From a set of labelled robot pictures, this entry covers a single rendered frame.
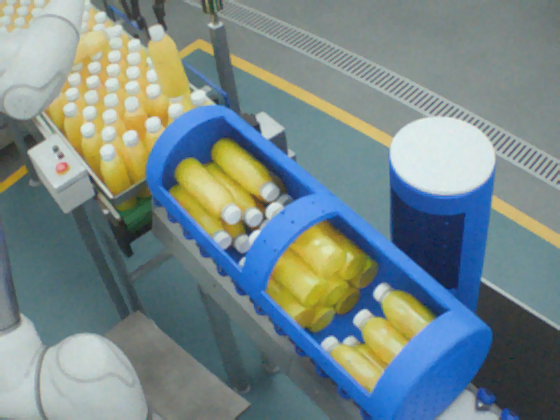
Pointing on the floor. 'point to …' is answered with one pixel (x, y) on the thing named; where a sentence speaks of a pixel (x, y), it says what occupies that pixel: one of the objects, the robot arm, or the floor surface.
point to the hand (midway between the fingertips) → (152, 22)
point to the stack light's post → (224, 65)
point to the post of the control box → (99, 261)
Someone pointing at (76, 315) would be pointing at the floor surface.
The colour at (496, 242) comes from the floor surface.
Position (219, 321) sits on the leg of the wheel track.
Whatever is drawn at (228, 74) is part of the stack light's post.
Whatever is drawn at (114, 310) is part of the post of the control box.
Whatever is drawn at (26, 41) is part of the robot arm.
